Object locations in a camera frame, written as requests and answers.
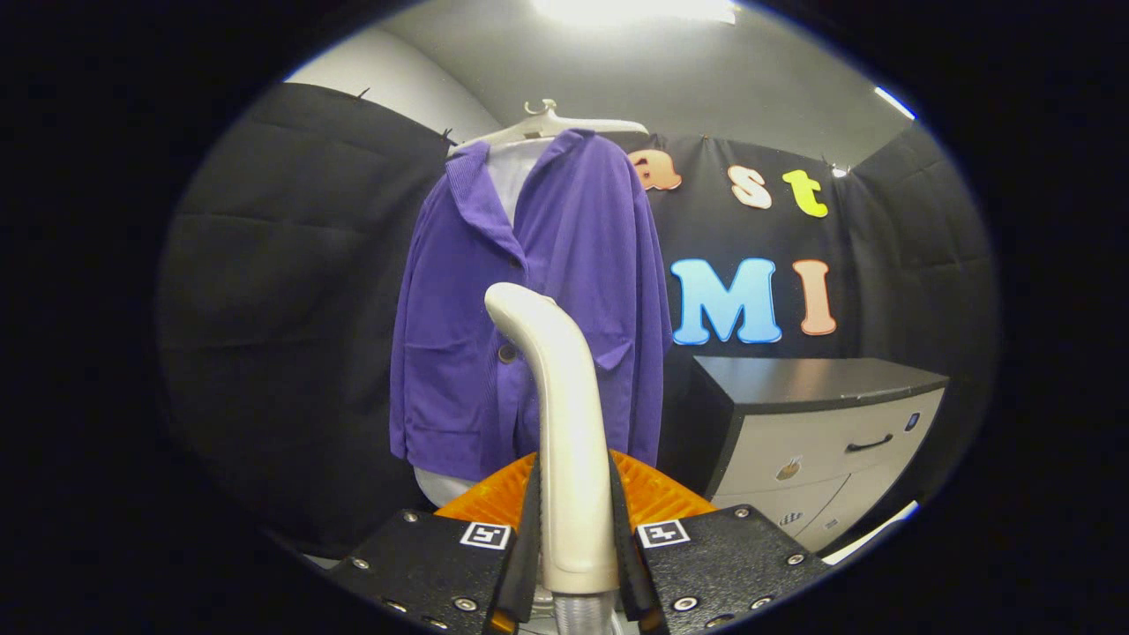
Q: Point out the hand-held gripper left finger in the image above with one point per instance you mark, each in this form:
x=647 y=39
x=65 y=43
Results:
x=529 y=538

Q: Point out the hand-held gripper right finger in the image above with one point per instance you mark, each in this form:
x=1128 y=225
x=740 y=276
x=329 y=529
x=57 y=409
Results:
x=623 y=538

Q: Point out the white garment steamer wand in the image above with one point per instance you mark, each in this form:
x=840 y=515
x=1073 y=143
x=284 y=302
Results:
x=573 y=423

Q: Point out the purple jacket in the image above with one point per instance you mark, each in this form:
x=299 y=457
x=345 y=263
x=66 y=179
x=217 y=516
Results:
x=582 y=265

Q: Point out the white clothes hanger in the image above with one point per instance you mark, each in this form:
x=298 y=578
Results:
x=547 y=128

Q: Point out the grey cabinet with dark top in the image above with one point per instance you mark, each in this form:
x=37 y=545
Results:
x=794 y=441

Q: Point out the white flat sheet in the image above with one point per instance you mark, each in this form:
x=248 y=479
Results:
x=873 y=534

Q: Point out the small rectangular ceiling light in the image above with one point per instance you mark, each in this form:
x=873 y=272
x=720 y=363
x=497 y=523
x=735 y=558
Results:
x=895 y=102

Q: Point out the large ceiling light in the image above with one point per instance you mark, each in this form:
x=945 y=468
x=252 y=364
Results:
x=635 y=9

